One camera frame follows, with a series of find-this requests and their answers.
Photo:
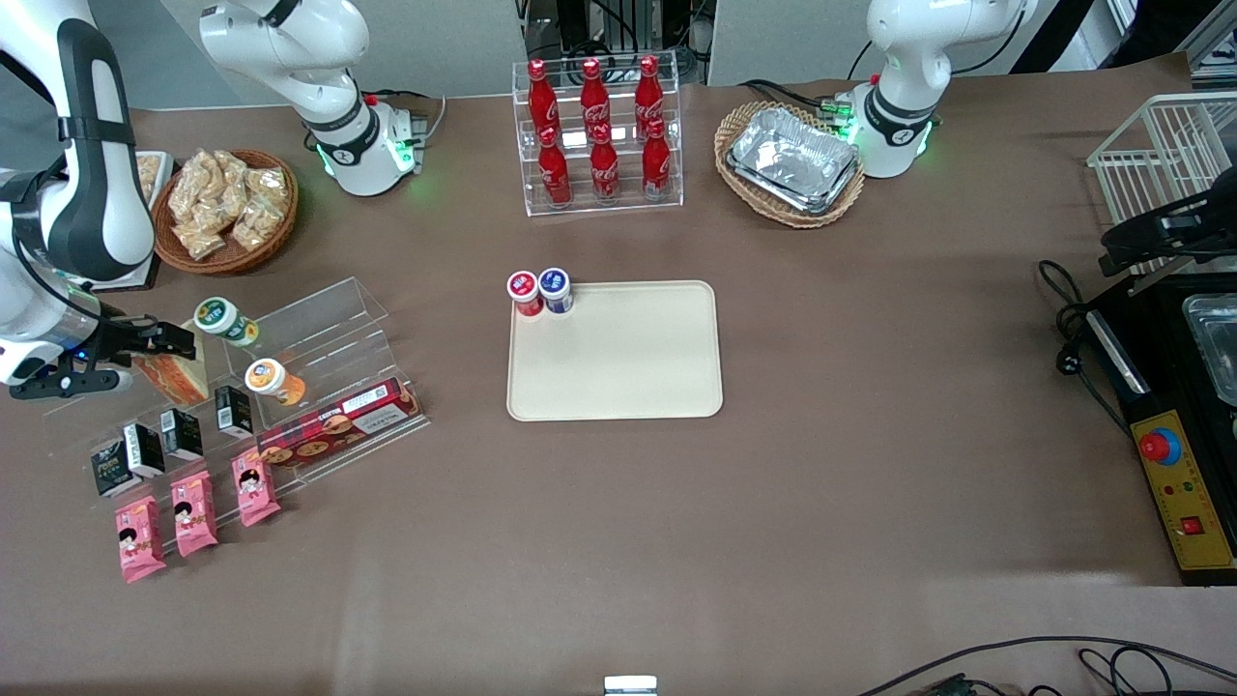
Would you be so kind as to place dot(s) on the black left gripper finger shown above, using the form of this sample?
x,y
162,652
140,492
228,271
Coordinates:
x,y
1133,238
1140,262

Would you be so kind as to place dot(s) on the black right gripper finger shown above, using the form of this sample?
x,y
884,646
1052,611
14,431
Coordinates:
x,y
174,350
172,333

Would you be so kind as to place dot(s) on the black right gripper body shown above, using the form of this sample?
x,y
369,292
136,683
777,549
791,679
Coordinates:
x,y
114,340

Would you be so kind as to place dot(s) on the triangle sandwich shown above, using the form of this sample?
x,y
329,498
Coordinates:
x,y
179,383

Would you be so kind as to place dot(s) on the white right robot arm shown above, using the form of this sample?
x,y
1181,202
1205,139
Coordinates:
x,y
309,97

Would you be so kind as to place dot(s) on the white rectangular plastic tray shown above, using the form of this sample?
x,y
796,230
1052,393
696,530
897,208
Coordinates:
x,y
165,174

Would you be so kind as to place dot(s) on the aluminium foil tray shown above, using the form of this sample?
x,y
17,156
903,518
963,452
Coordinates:
x,y
785,199
792,155

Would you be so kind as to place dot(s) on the cream plastic serving tray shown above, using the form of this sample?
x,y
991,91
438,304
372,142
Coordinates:
x,y
618,358

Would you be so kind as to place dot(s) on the green cap yogurt bottle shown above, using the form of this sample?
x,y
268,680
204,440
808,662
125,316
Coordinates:
x,y
222,319

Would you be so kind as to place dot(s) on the black machine with yellow panel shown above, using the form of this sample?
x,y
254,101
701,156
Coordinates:
x,y
1165,338

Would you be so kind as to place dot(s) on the small black drink carton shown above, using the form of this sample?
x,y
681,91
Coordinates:
x,y
182,434
234,411
144,449
110,468

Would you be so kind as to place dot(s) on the dark brown wicker basket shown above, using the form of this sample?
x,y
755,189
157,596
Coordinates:
x,y
232,261

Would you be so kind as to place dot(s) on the clear bag of snacks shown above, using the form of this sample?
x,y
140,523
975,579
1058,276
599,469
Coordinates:
x,y
196,184
269,186
198,240
234,174
255,224

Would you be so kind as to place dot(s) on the orange cap yogurt bottle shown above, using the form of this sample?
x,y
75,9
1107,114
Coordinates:
x,y
273,380

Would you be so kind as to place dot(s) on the shiny metal container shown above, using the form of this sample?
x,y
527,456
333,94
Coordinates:
x,y
1216,343

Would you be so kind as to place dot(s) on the clear acrylic tiered shelf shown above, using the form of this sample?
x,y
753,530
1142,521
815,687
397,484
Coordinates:
x,y
329,329

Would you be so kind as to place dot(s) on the rice cracker pack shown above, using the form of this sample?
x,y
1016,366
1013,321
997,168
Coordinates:
x,y
148,176

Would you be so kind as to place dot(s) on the pink snack pack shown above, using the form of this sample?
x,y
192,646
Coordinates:
x,y
140,539
194,514
256,488

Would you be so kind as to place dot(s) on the red tartan cookie box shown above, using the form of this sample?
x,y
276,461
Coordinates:
x,y
333,425

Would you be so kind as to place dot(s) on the red emergency stop button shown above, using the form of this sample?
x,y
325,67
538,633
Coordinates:
x,y
1158,446

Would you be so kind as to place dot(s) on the person in dark clothes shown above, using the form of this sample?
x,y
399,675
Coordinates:
x,y
1160,24

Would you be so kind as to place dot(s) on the red cap yogurt bottle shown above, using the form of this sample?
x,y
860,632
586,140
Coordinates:
x,y
525,290

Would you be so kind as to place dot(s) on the blue cap yogurt bottle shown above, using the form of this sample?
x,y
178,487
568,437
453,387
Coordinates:
x,y
555,287

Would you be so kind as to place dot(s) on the light woven wicker basket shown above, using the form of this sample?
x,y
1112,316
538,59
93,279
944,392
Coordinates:
x,y
739,124

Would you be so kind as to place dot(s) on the red cola bottle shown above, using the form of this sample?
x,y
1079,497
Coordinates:
x,y
592,95
656,164
540,97
605,169
648,92
555,174

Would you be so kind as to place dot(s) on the clear acrylic bottle rack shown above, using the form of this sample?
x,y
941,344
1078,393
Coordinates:
x,y
628,198

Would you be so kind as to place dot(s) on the aluminium frame rail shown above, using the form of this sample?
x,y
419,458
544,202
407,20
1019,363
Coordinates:
x,y
1213,39

